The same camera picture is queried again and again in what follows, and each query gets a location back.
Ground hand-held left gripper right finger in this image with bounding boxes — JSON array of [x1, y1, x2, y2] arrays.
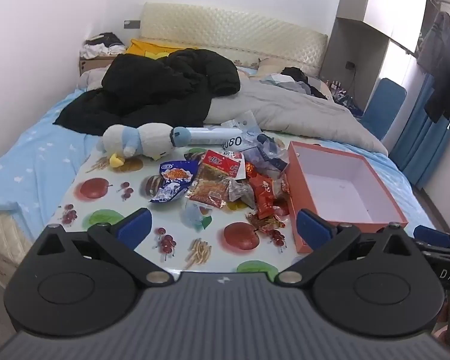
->
[[277, 209, 417, 286]]

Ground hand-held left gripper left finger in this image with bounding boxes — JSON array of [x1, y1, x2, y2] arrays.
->
[[33, 207, 176, 286]]

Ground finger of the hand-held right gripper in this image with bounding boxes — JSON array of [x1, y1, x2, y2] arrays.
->
[[413, 225, 450, 256]]

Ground orange cardboard box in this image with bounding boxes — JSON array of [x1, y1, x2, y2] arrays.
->
[[284, 140, 409, 254]]

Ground dark red snack packet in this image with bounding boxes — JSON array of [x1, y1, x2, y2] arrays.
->
[[247, 172, 282, 220]]

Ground orange strips snack packet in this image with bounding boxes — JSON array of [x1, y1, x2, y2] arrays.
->
[[187, 169, 233, 209]]

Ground person's right hand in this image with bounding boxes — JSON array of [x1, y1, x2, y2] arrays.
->
[[437, 299, 450, 346]]

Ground red patterned snack packet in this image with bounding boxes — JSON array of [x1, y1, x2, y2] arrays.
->
[[245, 212, 286, 233]]

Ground blue snack packet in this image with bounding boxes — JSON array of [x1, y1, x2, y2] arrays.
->
[[149, 159, 203, 204]]

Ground clear empty wrapper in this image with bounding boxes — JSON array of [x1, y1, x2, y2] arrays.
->
[[182, 200, 213, 230]]

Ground grey clear snack packet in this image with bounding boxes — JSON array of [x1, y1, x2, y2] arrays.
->
[[229, 178, 256, 211]]

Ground white and blue plush toy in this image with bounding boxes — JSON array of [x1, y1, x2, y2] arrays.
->
[[102, 122, 190, 168]]

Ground clear plastic bag navy print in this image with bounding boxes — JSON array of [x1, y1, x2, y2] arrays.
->
[[244, 133, 289, 173]]

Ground blue curtain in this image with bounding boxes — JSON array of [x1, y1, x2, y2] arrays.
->
[[390, 75, 450, 190]]

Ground red label snack packet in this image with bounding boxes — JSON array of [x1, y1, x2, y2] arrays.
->
[[200, 149, 246, 181]]

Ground white cylindrical tube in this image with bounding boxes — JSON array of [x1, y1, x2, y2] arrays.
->
[[187, 127, 245, 149]]

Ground grey duvet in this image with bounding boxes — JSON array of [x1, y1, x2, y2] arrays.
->
[[204, 65, 389, 156]]

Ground cream quilted mattress side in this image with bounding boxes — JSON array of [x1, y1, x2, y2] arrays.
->
[[0, 202, 51, 271]]

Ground pale blue flat packet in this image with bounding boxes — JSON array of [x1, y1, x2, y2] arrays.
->
[[220, 110, 264, 136]]

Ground blue chair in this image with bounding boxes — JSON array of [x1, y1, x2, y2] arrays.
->
[[360, 78, 407, 141]]

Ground row of small bottles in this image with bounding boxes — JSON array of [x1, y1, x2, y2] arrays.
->
[[327, 79, 349, 98]]

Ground black jacket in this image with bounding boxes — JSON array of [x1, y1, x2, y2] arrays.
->
[[53, 49, 241, 136]]

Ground dark clothes on bed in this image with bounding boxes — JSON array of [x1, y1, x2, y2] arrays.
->
[[279, 66, 329, 100]]

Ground wooden nightstand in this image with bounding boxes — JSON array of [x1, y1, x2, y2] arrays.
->
[[79, 55, 117, 77]]

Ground beige pillow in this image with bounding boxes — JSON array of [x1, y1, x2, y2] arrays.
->
[[257, 57, 286, 74]]

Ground yellow cloth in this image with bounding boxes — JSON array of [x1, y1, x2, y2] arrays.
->
[[125, 38, 199, 61]]

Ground pile of folded clothes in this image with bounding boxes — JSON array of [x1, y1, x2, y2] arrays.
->
[[80, 33, 127, 60]]

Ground hanging grey jacket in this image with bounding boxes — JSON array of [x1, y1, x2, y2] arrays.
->
[[416, 10, 450, 72]]

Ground cream padded headboard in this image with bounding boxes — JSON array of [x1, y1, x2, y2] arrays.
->
[[140, 2, 329, 79]]

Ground grey wall cabinet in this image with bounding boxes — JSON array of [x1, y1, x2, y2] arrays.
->
[[320, 0, 431, 121]]

